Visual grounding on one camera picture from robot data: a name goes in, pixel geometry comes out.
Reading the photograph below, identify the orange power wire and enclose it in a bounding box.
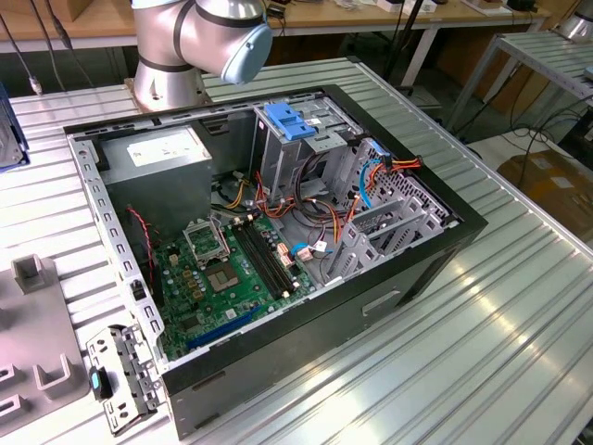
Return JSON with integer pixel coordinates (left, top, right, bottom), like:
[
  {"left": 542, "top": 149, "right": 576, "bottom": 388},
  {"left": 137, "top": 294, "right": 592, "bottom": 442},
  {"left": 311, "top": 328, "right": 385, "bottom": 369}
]
[{"left": 383, "top": 155, "right": 423, "bottom": 173}]

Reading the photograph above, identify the metal disk bay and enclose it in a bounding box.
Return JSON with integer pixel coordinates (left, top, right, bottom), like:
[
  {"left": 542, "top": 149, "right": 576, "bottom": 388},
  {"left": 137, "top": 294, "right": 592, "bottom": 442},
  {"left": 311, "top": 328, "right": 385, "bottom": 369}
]
[{"left": 323, "top": 137, "right": 454, "bottom": 285}]

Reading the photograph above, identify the black RAM slot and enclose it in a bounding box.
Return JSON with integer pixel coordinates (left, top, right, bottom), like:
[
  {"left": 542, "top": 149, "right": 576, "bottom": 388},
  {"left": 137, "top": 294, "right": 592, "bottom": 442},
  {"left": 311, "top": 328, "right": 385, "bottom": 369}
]
[
  {"left": 233, "top": 221, "right": 284, "bottom": 301},
  {"left": 244, "top": 218, "right": 294, "bottom": 295},
  {"left": 248, "top": 217, "right": 298, "bottom": 292},
  {"left": 238, "top": 220, "right": 289, "bottom": 299}
]

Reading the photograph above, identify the metal optical drive cage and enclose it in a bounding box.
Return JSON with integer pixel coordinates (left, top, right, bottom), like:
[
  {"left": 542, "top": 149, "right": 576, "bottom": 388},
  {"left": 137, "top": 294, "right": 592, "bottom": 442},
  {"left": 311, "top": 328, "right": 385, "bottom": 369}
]
[{"left": 252, "top": 96, "right": 363, "bottom": 208}]

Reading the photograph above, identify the metal socket cover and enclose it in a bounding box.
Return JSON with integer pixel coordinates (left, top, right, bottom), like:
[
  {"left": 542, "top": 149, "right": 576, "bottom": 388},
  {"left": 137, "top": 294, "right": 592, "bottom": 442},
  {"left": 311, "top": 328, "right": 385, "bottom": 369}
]
[{"left": 183, "top": 220, "right": 232, "bottom": 269}]

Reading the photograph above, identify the CPU socket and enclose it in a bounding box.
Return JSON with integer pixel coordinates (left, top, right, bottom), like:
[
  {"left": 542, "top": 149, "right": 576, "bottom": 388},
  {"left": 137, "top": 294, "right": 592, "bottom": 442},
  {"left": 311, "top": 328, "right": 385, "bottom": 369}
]
[{"left": 205, "top": 262, "right": 243, "bottom": 294}]

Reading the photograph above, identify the blue plastic cage latch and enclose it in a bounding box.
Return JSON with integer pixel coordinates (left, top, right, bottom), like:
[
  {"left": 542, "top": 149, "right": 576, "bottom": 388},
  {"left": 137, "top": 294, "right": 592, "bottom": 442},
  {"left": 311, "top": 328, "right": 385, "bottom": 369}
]
[{"left": 262, "top": 103, "right": 322, "bottom": 143}]

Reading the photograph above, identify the green motherboard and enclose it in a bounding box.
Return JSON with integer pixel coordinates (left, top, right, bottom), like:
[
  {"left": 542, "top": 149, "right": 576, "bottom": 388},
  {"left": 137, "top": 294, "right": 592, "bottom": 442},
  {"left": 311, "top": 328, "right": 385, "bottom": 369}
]
[{"left": 151, "top": 213, "right": 322, "bottom": 363}]

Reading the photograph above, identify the black open PC case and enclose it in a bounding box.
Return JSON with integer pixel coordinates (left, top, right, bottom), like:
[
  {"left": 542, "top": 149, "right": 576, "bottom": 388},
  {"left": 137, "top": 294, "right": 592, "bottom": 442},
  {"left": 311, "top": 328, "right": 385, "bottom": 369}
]
[{"left": 62, "top": 83, "right": 491, "bottom": 441}]

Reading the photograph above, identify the blue expansion slot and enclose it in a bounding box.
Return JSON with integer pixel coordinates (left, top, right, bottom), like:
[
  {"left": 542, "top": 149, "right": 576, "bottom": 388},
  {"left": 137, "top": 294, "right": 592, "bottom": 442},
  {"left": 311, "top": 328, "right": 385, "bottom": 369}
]
[{"left": 186, "top": 304, "right": 261, "bottom": 352}]

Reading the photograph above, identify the grey power supply unit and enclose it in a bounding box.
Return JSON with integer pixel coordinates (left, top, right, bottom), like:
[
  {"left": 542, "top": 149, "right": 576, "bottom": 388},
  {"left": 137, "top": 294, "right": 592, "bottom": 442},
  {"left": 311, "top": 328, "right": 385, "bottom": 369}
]
[{"left": 95, "top": 123, "right": 215, "bottom": 242}]

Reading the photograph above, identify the large cardboard box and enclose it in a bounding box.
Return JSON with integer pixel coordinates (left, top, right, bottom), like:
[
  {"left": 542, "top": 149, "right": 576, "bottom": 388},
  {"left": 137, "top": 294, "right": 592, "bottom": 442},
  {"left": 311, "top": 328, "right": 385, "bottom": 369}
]
[{"left": 498, "top": 148, "right": 593, "bottom": 233}]

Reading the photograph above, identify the wooden desk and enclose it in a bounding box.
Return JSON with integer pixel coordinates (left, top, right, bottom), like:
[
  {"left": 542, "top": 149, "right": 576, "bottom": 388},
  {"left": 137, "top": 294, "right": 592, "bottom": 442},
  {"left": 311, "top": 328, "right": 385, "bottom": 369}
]
[{"left": 0, "top": 0, "right": 553, "bottom": 55}]

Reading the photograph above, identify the grey parts rack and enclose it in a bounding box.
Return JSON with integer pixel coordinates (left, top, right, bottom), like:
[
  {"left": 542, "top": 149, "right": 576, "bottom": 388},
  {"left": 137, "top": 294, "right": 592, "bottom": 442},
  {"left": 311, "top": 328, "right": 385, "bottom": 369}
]
[{"left": 0, "top": 256, "right": 93, "bottom": 435}]

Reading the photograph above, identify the metal slat side table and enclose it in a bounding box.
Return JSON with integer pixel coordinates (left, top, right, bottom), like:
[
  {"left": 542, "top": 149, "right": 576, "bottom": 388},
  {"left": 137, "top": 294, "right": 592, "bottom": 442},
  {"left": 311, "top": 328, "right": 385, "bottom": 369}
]
[{"left": 447, "top": 30, "right": 593, "bottom": 134}]

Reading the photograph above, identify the multicoloured wire bundle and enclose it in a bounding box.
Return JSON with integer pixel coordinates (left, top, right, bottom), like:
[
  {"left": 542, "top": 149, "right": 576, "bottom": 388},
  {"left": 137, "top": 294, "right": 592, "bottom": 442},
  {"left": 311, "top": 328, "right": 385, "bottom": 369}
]
[{"left": 210, "top": 152, "right": 362, "bottom": 261}]

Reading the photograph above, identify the blue data wire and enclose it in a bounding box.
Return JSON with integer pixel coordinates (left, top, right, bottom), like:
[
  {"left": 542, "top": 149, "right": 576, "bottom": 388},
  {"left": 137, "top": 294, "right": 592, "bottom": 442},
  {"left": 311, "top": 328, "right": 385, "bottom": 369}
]
[{"left": 359, "top": 138, "right": 389, "bottom": 210}]

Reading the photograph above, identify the metal card retention bracket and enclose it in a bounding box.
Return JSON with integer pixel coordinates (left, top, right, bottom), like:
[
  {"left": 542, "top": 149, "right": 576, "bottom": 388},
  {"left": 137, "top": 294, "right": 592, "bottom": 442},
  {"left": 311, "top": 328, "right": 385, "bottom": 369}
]
[{"left": 85, "top": 324, "right": 167, "bottom": 438}]

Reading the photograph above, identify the grey cable with connector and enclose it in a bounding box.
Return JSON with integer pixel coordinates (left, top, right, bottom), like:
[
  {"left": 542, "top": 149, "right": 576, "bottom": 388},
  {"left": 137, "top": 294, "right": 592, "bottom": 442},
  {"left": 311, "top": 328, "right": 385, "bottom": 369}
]
[{"left": 0, "top": 12, "right": 45, "bottom": 97}]

